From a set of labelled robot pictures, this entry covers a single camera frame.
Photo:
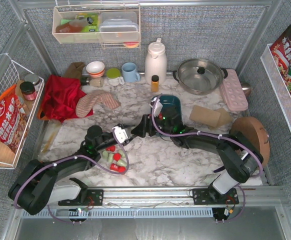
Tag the right white mesh basket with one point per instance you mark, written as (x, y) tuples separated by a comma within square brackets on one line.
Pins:
[(278, 85)]

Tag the striped pink brown towel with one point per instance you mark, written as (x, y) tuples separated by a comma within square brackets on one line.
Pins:
[(86, 103)]

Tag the brown cardboard sheet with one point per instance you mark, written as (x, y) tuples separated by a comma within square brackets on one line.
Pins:
[(212, 118)]

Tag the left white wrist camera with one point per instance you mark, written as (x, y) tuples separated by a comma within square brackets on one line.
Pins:
[(120, 134)]

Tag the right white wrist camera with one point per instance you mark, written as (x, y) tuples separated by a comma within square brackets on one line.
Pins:
[(156, 106)]

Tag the round wooden board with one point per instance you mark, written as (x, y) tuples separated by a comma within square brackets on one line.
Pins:
[(256, 133)]

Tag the left white wire basket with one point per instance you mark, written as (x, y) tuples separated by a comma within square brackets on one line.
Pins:
[(14, 74)]

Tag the steel pot with lid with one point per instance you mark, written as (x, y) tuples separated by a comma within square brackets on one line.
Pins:
[(199, 76)]

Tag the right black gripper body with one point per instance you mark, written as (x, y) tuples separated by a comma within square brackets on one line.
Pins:
[(147, 125)]

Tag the cream wall basket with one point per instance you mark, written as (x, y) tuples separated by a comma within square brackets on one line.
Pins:
[(67, 29)]

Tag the brown paper bag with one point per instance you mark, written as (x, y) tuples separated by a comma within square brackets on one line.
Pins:
[(74, 71)]

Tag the clear plastic food containers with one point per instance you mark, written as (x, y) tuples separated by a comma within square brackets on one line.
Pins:
[(119, 26)]

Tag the green lid sugar jar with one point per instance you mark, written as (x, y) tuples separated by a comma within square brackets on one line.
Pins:
[(114, 77)]

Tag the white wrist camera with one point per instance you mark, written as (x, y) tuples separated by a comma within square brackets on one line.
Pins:
[(156, 106), (120, 134)]

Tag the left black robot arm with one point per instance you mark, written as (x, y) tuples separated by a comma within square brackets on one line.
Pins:
[(43, 183)]

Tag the glass grain shaker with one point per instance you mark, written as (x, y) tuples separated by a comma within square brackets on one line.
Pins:
[(93, 82)]

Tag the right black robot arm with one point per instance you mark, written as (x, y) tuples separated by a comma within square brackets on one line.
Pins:
[(239, 157)]

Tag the red coffee capsule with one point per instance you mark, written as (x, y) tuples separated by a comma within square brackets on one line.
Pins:
[(114, 167), (117, 156), (111, 149), (122, 169)]

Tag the red cloth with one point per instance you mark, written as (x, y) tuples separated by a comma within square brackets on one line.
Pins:
[(60, 99)]

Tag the red seasoning packet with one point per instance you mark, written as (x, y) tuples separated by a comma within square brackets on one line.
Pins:
[(13, 119)]

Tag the silver lid glass jar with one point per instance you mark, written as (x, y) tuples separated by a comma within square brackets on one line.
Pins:
[(33, 78)]

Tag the green coffee capsule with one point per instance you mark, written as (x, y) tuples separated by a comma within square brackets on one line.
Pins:
[(105, 154), (121, 152), (121, 163)]

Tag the white thermos jug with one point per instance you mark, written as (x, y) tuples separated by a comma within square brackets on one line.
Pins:
[(156, 62)]

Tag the teal plastic storage basket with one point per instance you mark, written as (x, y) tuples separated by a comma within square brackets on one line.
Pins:
[(171, 102)]

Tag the red lid glass jar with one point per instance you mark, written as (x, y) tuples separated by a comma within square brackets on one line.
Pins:
[(28, 90)]

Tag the light blue mug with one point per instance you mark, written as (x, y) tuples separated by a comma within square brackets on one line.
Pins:
[(130, 73)]

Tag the white orange striped bowl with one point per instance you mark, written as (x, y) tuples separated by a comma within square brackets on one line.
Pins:
[(95, 69)]

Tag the orange spice bottle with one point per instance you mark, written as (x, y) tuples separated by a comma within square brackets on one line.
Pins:
[(155, 83)]

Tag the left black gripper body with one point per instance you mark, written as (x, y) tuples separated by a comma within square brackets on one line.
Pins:
[(109, 141)]

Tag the pink egg tray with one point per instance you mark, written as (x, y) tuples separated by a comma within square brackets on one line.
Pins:
[(232, 93)]

